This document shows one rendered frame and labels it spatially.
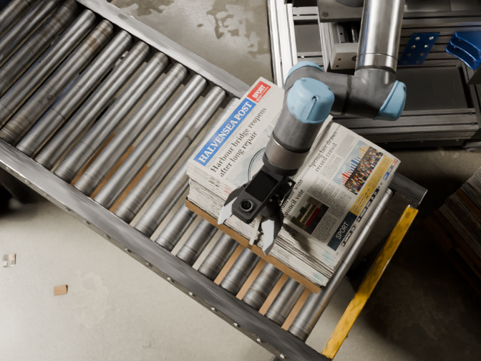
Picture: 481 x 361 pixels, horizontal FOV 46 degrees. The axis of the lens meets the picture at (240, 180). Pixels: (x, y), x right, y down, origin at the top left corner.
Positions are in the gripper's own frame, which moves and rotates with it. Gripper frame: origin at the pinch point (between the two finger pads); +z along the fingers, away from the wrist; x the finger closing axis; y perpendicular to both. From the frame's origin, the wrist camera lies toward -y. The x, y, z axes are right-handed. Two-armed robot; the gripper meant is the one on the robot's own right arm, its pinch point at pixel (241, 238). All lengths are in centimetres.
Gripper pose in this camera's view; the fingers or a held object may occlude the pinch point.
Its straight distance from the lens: 113.9
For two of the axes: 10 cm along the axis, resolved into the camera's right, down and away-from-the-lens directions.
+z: -3.3, 7.5, 5.8
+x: -8.2, -5.2, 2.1
